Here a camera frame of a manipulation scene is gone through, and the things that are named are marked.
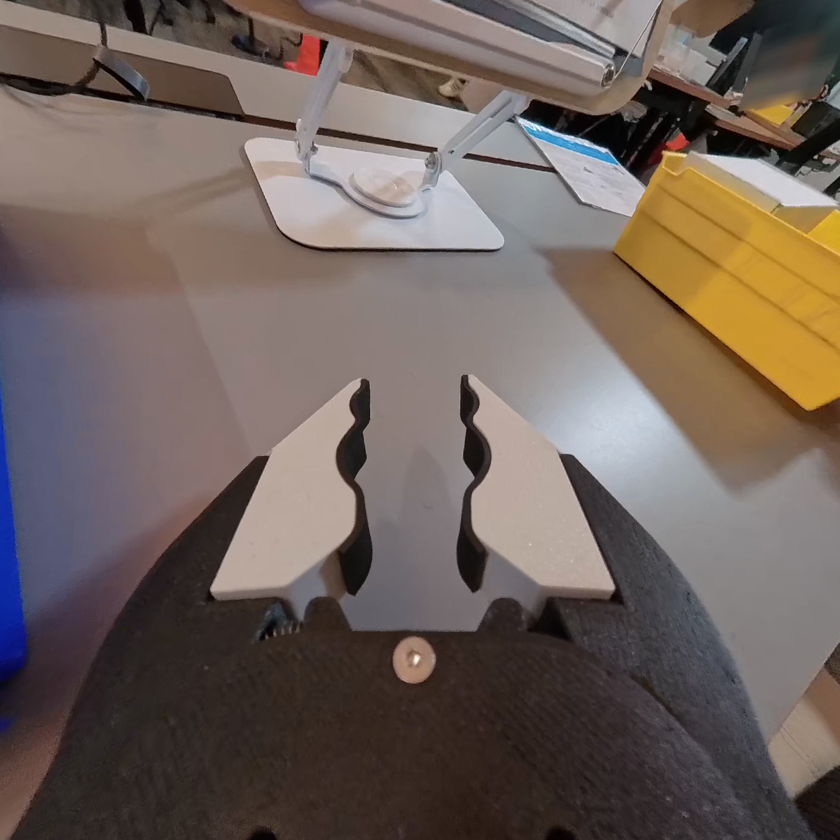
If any background wooden table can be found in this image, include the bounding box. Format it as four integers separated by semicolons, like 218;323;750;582
646;66;840;155

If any yellow plastic bin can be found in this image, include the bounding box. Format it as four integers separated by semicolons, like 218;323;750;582
613;151;840;411

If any black cable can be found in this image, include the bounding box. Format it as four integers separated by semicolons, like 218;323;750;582
0;0;112;93

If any grey desk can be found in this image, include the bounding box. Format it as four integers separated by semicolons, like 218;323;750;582
0;7;840;840

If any grey cable clip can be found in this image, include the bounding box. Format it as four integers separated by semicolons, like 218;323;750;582
92;47;151;101

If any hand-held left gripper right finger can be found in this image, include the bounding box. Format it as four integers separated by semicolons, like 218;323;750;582
456;374;618;623

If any printed instruction sheet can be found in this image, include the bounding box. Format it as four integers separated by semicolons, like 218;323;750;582
459;0;664;56

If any white document stand wooden board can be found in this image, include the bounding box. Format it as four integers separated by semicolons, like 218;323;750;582
226;0;756;253

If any blue white paper leaflet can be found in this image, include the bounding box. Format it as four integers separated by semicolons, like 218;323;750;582
515;117;647;217

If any blue plastic bin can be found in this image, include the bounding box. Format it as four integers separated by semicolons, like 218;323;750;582
0;387;27;729

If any small yellow bin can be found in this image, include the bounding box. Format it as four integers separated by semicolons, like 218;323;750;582
748;104;809;129

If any beige chair seat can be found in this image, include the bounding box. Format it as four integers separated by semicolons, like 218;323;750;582
768;669;840;795

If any white cardboard mailer box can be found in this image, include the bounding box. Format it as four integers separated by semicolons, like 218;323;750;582
682;152;840;234

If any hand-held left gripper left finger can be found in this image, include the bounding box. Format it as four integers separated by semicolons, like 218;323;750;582
210;378;374;623

